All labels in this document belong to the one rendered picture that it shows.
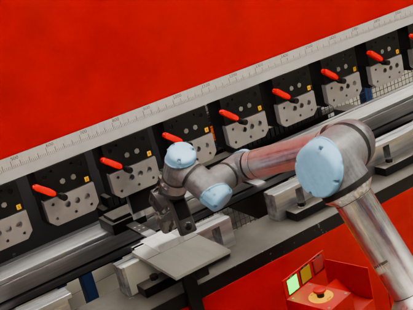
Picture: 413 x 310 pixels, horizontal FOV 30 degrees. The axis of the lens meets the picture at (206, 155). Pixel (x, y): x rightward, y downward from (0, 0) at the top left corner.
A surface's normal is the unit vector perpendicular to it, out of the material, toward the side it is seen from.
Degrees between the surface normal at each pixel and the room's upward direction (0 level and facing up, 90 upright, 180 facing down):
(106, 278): 0
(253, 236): 0
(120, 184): 90
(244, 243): 0
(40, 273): 90
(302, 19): 90
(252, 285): 90
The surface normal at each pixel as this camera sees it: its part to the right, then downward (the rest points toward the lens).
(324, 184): -0.67, 0.29
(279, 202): 0.52, 0.15
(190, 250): -0.22, -0.92
